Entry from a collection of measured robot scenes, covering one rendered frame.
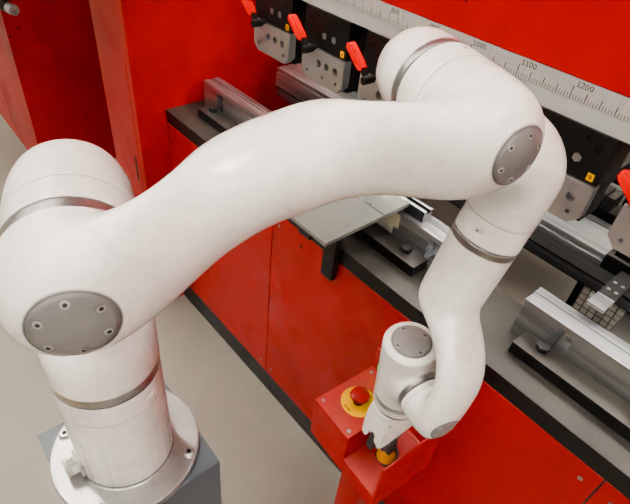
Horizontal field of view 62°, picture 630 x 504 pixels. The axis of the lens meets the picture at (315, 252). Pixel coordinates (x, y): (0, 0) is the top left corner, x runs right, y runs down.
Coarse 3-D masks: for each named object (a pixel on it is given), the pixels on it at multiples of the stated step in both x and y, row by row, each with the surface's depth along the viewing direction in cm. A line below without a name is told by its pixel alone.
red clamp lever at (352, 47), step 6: (348, 42) 111; (354, 42) 111; (348, 48) 111; (354, 48) 110; (354, 54) 110; (360, 54) 111; (354, 60) 111; (360, 60) 110; (360, 66) 110; (366, 66) 111; (366, 72) 111; (366, 78) 110; (372, 78) 111; (366, 84) 111
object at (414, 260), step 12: (372, 228) 130; (384, 228) 131; (372, 240) 128; (384, 240) 127; (396, 240) 127; (384, 252) 126; (396, 252) 124; (396, 264) 124; (408, 264) 121; (420, 264) 122
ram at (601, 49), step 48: (384, 0) 104; (432, 0) 96; (480, 0) 89; (528, 0) 83; (576, 0) 78; (624, 0) 73; (528, 48) 86; (576, 48) 80; (624, 48) 75; (624, 96) 78
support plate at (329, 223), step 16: (320, 208) 118; (336, 208) 119; (352, 208) 119; (368, 208) 120; (384, 208) 120; (400, 208) 122; (304, 224) 113; (320, 224) 114; (336, 224) 114; (352, 224) 115; (368, 224) 116; (320, 240) 110; (336, 240) 111
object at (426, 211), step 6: (408, 198) 126; (414, 198) 125; (414, 204) 123; (420, 204) 124; (408, 210) 124; (414, 210) 123; (420, 210) 121; (426, 210) 123; (432, 210) 123; (414, 216) 124; (420, 216) 122; (426, 216) 122
